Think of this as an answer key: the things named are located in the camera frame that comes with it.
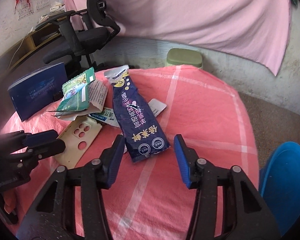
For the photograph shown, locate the green plastic stool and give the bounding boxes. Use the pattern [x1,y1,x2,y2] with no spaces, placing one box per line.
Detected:
[165,48,203,68]

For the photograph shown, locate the pink wall sheet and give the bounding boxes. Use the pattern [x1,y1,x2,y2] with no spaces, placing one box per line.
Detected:
[56,0,292,77]

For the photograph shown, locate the person left hand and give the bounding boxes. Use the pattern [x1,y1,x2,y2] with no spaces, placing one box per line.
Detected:
[2,189,17,214]

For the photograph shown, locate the dark blue snack pouch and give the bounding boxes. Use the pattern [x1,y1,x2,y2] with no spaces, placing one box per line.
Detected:
[104,65,170,163]

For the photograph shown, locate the wooden desk shelf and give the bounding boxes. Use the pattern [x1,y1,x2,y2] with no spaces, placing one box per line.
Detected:
[0,23,61,78]

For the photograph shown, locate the black office chair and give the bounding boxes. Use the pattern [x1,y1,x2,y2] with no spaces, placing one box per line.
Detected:
[35,0,120,76]

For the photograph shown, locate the stack of books papers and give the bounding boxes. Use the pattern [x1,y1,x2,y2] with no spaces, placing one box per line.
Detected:
[38,2,65,24]

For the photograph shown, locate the green wrapper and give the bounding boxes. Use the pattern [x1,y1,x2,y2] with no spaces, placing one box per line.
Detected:
[50,67,95,116]

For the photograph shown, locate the white paper medicine box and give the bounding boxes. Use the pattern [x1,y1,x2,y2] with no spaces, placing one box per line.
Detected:
[53,79,108,121]

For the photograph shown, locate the blue plastic basin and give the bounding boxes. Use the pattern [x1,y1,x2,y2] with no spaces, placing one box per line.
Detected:
[258,141,300,239]

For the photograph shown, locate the blue cardboard box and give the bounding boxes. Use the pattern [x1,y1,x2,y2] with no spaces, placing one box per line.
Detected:
[8,63,68,121]

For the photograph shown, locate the wall calendar sheets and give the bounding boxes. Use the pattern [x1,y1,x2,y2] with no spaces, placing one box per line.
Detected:
[14,0,50,20]

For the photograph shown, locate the white cable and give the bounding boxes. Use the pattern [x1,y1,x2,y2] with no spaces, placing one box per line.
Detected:
[7,27,33,71]

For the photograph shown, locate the white paper label tag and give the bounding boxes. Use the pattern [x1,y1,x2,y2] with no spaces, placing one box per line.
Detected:
[148,99,167,117]

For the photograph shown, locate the white blue sachet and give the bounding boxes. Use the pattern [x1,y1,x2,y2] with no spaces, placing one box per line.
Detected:
[88,107,120,128]

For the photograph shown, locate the pink checked tablecloth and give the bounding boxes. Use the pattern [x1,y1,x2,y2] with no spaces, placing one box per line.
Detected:
[0,64,260,240]

